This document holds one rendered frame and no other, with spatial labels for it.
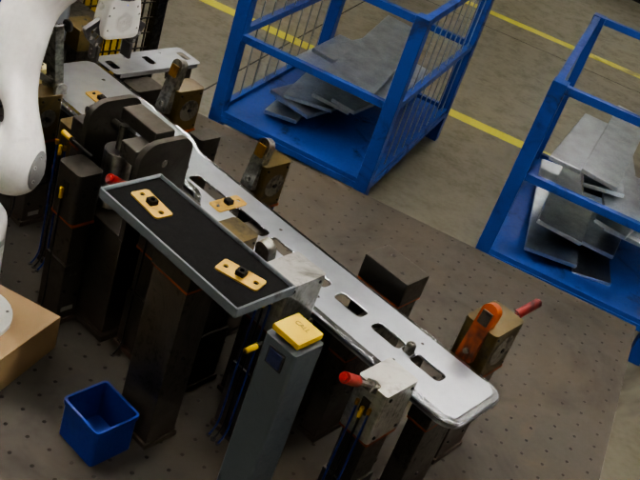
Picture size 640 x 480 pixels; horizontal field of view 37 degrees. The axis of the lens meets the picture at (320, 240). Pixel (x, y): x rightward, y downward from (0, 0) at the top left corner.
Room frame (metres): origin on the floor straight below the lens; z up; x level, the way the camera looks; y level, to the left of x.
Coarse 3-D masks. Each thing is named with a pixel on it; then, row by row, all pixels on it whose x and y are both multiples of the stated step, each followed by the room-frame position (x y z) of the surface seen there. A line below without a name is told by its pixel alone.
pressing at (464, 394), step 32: (64, 64) 2.13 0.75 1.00; (96, 64) 2.20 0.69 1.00; (64, 96) 1.98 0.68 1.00; (192, 160) 1.89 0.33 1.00; (192, 192) 1.76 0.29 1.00; (224, 192) 1.81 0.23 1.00; (288, 224) 1.78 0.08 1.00; (320, 256) 1.69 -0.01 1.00; (352, 288) 1.62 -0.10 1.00; (320, 320) 1.48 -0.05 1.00; (352, 320) 1.51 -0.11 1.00; (384, 320) 1.55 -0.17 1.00; (384, 352) 1.45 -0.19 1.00; (416, 352) 1.48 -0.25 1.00; (448, 352) 1.52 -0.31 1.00; (416, 384) 1.39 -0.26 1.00; (448, 384) 1.42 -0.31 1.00; (480, 384) 1.46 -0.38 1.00; (448, 416) 1.33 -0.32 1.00
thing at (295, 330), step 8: (280, 320) 1.22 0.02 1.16; (288, 320) 1.23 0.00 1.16; (296, 320) 1.24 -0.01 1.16; (304, 320) 1.24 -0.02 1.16; (272, 328) 1.21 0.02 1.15; (280, 328) 1.20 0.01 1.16; (288, 328) 1.21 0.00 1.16; (296, 328) 1.22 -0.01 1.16; (304, 328) 1.22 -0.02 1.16; (312, 328) 1.23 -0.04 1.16; (288, 336) 1.19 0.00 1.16; (296, 336) 1.20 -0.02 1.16; (304, 336) 1.20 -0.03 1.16; (312, 336) 1.21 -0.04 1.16; (320, 336) 1.22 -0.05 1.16; (296, 344) 1.18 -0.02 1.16; (304, 344) 1.19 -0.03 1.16
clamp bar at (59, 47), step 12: (60, 24) 1.89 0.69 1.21; (72, 24) 1.91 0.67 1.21; (60, 36) 1.88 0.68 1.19; (48, 48) 1.89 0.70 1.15; (60, 48) 1.88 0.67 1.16; (48, 60) 1.89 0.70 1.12; (60, 60) 1.88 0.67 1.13; (48, 72) 1.90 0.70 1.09; (60, 72) 1.89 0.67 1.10; (48, 84) 1.90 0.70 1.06
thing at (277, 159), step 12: (276, 156) 1.96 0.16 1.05; (264, 168) 1.90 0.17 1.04; (276, 168) 1.92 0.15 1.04; (288, 168) 1.96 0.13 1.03; (264, 180) 1.90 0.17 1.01; (276, 180) 1.94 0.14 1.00; (252, 192) 1.90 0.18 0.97; (264, 192) 1.91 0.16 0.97; (276, 192) 1.95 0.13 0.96; (276, 204) 1.96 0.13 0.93; (240, 216) 1.92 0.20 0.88
